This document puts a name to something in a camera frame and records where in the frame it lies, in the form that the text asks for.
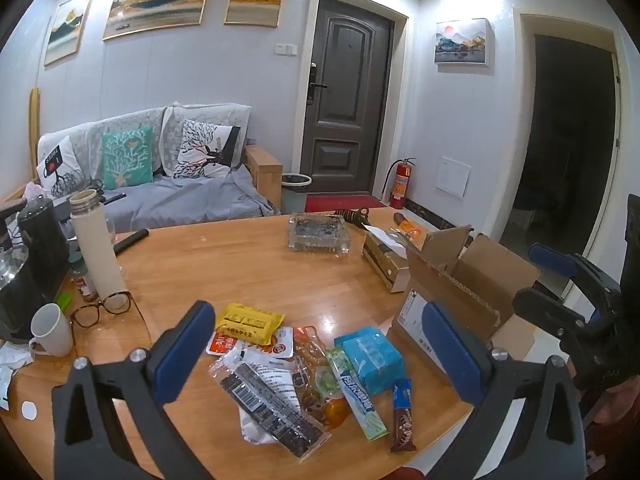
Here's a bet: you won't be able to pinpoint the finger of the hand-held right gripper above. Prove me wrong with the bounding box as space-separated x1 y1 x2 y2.
512 287 586 337
529 243 622 292

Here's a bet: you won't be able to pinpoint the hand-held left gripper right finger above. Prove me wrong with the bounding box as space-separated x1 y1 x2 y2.
421 301 590 480

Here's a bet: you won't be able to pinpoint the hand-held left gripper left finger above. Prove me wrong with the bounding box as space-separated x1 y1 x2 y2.
51 301 217 480

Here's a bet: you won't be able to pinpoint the white and red snack packet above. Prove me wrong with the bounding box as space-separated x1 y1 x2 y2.
206 325 295 359

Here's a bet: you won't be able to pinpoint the cardboard box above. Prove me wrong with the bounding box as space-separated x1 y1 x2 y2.
390 225 542 377

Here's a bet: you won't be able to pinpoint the yellow snack packet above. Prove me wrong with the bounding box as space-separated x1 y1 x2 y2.
215 302 285 346

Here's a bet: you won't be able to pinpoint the blue milk carton pack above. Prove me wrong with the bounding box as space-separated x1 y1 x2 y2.
334 325 407 396

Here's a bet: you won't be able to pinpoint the brown chocolate bar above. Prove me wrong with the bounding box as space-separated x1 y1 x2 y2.
390 377 418 454

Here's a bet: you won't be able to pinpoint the black striped transparent packet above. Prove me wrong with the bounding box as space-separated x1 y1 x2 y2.
209 347 332 462

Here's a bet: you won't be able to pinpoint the green and white candy stick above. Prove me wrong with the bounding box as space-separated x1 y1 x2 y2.
326 347 389 442

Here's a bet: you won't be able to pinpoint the orange transparent snack packet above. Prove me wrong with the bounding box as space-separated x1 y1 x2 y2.
292 326 352 431

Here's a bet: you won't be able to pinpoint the person's dark red clothing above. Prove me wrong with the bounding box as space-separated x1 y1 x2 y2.
582 380 640 480

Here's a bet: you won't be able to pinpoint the tortoiseshell eyeglasses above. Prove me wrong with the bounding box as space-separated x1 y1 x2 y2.
70 290 152 347

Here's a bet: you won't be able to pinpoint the white plastic packet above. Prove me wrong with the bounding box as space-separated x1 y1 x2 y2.
239 400 282 446

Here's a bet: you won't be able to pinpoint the wood pattern tissue box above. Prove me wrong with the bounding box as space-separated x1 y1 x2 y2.
362 225 417 294

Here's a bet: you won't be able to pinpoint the small seasoning bottle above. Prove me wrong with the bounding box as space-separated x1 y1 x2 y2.
69 255 100 304

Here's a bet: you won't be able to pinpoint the black remote control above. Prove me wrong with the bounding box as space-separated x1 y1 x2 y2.
112 228 151 255

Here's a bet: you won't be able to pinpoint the small orange packet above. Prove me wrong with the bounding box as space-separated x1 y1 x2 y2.
392 212 437 242

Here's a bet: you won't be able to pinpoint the white mug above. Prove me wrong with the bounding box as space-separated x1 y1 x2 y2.
28 303 75 359

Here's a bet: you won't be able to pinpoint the white thermos bottle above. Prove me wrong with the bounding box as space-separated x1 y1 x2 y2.
69 189 129 302

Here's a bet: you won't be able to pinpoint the grey sofa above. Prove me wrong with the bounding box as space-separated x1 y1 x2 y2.
0 102 284 235

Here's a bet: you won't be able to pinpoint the red fire extinguisher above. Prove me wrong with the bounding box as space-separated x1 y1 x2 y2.
382 157 417 210

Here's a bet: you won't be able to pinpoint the black scissors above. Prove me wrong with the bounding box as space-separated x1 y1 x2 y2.
333 207 372 229

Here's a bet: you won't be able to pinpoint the crumpled white paper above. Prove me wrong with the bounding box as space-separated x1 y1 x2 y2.
0 339 37 411

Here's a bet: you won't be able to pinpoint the black electric kettle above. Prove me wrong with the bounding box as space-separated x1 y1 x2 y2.
16 197 72 302

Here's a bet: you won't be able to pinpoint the clear plastic tray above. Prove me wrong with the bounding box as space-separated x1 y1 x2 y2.
288 213 349 257

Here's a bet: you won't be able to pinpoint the red door mat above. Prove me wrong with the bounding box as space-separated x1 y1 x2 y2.
304 194 389 214

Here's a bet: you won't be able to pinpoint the trash bin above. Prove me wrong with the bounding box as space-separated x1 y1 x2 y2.
280 173 313 214

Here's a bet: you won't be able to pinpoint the wooden sofa armrest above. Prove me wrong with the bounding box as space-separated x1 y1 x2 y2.
243 145 284 212

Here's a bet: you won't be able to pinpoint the teal cushion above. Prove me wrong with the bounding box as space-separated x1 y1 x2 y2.
101 126 155 189

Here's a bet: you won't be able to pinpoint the white cushion black tree print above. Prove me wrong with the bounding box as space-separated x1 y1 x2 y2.
172 119 242 180

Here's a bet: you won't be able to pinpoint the white cushion black heart print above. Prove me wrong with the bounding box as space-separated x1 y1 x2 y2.
36 135 86 198

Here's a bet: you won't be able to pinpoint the red sun landscape canvas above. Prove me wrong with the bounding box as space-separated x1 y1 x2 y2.
433 18 494 67

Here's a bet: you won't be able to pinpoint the dark brown door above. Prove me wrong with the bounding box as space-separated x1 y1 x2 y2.
299 0 407 197

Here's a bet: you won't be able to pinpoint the wooden stick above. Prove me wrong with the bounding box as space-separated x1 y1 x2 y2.
28 87 41 182

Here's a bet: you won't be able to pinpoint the wide golden tree painting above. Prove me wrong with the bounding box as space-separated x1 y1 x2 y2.
102 0 217 41

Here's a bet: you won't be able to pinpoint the white wall panel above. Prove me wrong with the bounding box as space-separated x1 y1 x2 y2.
434 156 471 195

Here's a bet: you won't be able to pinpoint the door lock handle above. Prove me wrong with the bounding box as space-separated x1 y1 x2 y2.
307 62 329 106

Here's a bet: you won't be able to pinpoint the mountain painting gold frame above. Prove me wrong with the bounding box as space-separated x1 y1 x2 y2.
43 0 94 67

